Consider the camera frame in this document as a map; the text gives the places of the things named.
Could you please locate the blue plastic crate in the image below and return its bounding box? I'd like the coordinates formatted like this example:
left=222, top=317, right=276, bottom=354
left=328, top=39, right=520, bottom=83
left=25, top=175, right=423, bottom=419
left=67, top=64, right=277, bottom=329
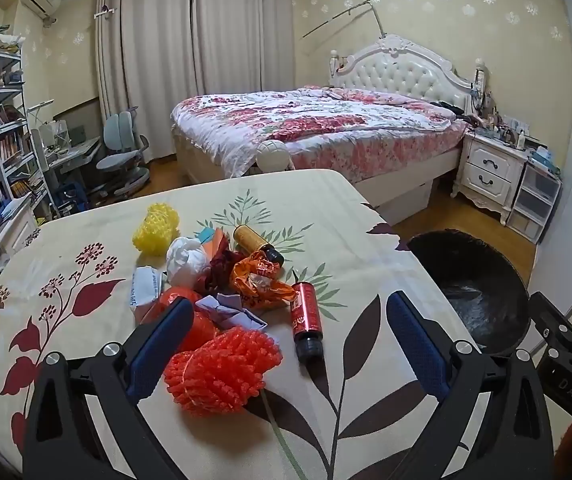
left=56, top=180, right=86, bottom=216

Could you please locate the stack of blue boxes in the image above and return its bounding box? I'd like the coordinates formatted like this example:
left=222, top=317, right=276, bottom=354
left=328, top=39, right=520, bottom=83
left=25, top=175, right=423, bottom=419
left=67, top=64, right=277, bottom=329
left=526, top=145, right=563, bottom=176

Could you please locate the orange snack wrapper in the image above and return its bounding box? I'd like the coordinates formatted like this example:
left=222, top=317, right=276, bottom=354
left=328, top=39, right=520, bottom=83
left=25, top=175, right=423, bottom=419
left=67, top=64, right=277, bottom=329
left=230, top=252, right=297, bottom=312

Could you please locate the brown bottle with orange label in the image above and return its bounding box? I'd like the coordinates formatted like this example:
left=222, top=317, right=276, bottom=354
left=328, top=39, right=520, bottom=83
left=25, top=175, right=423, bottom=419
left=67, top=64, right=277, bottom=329
left=233, top=225, right=285, bottom=267

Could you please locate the red foam fruit net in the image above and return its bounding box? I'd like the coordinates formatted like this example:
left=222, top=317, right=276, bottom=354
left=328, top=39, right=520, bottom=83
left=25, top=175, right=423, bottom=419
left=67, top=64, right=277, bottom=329
left=164, top=326, right=283, bottom=417

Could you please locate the yellow foam fruit net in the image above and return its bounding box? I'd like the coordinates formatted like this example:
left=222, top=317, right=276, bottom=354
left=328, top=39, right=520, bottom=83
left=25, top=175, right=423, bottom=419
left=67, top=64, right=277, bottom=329
left=133, top=203, right=181, bottom=257

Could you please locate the thin metal pole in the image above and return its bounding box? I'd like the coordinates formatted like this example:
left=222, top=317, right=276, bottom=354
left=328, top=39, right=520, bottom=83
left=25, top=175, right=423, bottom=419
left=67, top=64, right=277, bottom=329
left=302, top=0, right=387, bottom=40

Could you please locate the white paper packet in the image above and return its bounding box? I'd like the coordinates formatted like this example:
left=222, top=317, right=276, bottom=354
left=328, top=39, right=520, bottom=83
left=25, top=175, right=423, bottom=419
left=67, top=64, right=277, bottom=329
left=130, top=266, right=167, bottom=324

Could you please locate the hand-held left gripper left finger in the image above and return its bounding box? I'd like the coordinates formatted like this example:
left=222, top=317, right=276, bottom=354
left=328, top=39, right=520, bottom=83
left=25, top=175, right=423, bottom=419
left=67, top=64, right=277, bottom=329
left=23, top=296, right=195, bottom=480

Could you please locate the white tufted bed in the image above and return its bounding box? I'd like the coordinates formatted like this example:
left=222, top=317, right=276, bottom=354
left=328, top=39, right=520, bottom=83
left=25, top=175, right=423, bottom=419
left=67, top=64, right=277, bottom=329
left=172, top=34, right=477, bottom=211

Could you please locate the brown bottle with red label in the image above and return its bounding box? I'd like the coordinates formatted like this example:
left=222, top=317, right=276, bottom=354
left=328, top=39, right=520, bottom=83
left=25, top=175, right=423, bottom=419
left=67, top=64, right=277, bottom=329
left=291, top=282, right=325, bottom=361

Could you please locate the white bookshelf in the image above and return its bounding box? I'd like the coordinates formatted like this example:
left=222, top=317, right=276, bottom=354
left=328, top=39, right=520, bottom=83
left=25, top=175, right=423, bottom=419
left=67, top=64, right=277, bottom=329
left=0, top=30, right=54, bottom=221

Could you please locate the clutter of small bottles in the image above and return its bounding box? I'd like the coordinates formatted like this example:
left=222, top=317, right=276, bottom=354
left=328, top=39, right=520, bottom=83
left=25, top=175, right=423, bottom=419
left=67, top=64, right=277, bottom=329
left=466, top=110, right=534, bottom=150

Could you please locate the white under-bed box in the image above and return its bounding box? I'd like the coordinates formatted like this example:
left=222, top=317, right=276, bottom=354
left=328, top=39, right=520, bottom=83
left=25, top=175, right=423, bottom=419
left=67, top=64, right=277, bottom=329
left=363, top=180, right=434, bottom=209

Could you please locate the white cabinet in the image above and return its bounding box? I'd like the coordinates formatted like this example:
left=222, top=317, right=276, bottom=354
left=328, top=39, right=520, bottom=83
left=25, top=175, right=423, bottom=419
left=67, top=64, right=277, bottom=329
left=0, top=195, right=41, bottom=311

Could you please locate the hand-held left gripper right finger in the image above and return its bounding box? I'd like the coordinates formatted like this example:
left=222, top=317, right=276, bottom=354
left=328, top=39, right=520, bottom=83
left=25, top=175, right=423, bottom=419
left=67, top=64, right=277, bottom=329
left=387, top=291, right=554, bottom=480

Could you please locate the bin with black bag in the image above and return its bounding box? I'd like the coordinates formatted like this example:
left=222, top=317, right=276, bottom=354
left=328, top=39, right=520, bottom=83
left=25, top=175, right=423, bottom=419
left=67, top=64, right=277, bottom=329
left=406, top=230, right=533, bottom=358

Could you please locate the floral leaf tablecloth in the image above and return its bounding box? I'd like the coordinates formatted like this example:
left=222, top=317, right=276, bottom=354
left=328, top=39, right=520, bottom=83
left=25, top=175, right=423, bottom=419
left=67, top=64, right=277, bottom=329
left=0, top=169, right=492, bottom=480

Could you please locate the grey blue desk chair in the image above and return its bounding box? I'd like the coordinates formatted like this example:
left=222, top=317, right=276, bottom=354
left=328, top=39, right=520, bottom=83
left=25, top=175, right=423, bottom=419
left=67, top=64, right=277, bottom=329
left=96, top=107, right=151, bottom=196

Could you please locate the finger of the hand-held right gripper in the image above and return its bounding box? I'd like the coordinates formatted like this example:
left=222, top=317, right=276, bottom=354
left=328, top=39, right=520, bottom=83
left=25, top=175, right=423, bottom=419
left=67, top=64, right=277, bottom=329
left=528, top=291, right=572, bottom=356

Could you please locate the white volleyball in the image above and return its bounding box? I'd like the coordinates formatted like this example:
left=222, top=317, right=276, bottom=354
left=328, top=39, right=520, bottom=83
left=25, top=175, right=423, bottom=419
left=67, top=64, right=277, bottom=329
left=257, top=140, right=291, bottom=175

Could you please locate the beige curtain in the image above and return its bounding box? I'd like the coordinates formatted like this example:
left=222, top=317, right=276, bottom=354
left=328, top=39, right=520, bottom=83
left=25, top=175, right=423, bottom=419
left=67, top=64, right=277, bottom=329
left=192, top=0, right=297, bottom=96
left=96, top=0, right=197, bottom=121

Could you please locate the grey study desk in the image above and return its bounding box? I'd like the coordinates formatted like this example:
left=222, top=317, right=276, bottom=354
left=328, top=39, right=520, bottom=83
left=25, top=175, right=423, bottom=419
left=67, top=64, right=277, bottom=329
left=30, top=120, right=102, bottom=211

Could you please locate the white plastic bag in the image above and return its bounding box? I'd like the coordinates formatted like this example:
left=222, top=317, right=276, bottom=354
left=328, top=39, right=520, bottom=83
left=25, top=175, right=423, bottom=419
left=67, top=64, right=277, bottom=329
left=167, top=237, right=217, bottom=289

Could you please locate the pink floral quilt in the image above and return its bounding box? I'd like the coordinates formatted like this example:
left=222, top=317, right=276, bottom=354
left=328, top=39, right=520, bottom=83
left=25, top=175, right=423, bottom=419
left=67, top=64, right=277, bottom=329
left=172, top=85, right=469, bottom=179

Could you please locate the orange plastic bag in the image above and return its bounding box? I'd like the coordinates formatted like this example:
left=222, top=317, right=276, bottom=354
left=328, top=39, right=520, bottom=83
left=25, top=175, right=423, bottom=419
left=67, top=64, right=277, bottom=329
left=158, top=287, right=223, bottom=354

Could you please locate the white nightstand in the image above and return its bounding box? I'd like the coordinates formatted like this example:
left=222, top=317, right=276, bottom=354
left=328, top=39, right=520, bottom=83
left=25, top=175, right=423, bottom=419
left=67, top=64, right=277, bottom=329
left=451, top=130, right=529, bottom=226

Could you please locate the orange cloth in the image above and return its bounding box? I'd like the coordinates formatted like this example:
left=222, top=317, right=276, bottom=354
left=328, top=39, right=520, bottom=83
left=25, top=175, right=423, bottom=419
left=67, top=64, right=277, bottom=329
left=201, top=230, right=233, bottom=261

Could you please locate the dark red ribbon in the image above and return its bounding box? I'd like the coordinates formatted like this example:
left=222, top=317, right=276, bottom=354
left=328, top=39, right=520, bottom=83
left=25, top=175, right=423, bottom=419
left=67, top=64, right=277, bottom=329
left=207, top=250, right=240, bottom=292

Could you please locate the pale paper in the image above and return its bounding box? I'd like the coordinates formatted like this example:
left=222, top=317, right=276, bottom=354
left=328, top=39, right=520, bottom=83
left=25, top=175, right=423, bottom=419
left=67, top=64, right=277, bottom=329
left=200, top=294, right=269, bottom=332

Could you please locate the clear plastic drawer unit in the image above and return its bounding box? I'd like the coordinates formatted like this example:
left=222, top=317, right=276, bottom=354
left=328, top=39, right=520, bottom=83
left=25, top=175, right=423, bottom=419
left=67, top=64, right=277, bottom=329
left=506, top=160, right=562, bottom=245

